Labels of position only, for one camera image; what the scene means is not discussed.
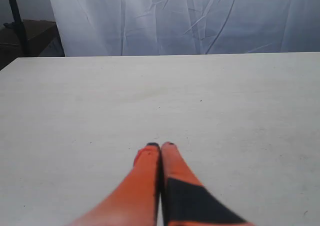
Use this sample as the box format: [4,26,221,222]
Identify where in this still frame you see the dark brown box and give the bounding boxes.
[0,20,65,69]

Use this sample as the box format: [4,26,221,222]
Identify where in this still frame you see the black stand pole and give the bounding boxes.
[4,0,31,57]

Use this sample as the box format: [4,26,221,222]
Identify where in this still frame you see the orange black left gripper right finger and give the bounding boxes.
[161,142,253,225]

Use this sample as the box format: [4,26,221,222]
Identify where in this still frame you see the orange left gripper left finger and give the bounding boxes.
[70,142,161,225]

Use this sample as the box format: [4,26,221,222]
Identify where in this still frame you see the white backdrop curtain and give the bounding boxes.
[0,0,320,57]

